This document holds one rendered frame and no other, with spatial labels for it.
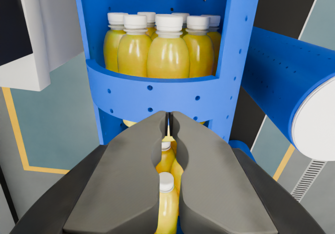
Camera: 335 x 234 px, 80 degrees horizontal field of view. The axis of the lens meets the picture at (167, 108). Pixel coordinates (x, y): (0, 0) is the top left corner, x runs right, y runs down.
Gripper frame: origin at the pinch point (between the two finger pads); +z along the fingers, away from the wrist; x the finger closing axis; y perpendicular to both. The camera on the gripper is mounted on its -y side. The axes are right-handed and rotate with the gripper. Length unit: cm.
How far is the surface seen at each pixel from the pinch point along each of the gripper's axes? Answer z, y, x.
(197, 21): 24.2, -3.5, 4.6
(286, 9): 121, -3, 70
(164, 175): 21.8, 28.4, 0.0
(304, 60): 46, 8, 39
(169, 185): 19.2, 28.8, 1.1
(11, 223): 123, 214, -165
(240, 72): 19.0, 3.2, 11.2
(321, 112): 33, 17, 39
